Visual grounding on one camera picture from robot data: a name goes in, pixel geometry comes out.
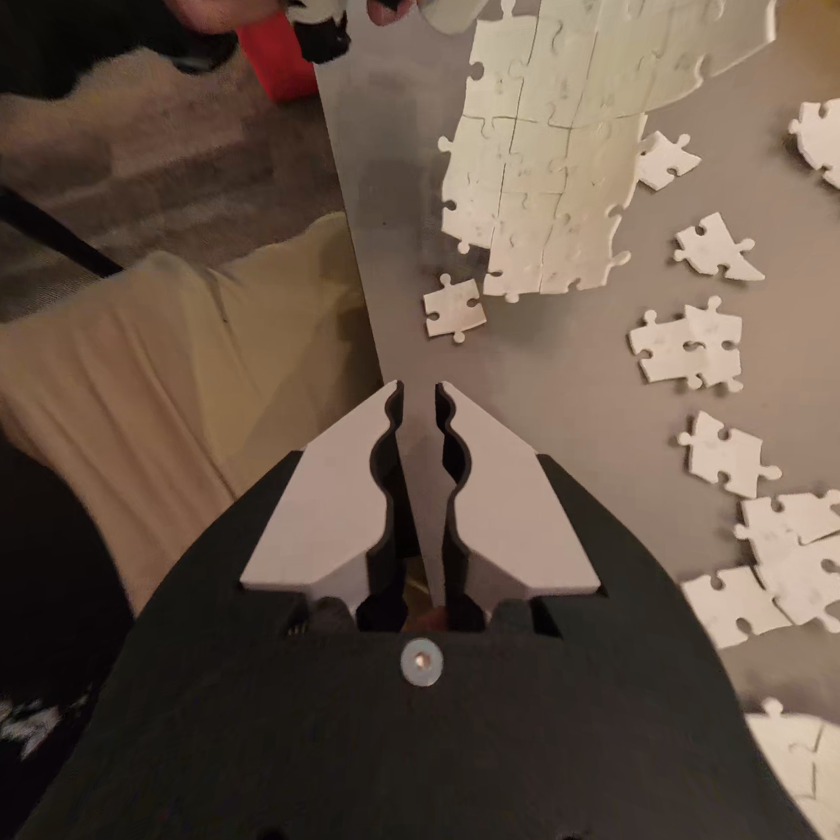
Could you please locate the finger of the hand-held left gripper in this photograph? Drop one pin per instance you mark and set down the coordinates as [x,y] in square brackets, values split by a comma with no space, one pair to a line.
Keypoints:
[449,13]

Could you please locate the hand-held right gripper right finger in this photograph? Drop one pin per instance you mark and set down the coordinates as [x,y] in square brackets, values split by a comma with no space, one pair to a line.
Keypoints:
[518,518]

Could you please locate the assembled white puzzle section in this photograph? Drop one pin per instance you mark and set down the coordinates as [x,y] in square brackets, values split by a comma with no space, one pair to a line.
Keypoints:
[558,164]

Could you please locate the person's left hand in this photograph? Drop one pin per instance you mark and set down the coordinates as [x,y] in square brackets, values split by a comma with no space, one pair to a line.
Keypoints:
[223,13]

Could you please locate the red box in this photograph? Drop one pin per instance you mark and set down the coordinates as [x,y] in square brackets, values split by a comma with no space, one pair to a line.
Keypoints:
[275,59]

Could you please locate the white puzzle pieces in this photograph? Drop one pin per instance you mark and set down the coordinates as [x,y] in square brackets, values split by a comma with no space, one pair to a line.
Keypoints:
[695,348]

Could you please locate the black wheeled chair base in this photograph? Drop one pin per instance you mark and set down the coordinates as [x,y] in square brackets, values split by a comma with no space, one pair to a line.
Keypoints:
[52,229]

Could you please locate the single white puzzle piece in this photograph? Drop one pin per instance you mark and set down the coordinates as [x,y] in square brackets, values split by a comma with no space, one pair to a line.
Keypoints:
[456,308]

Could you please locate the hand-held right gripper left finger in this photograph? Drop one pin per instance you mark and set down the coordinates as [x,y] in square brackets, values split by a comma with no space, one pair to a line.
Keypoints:
[321,518]

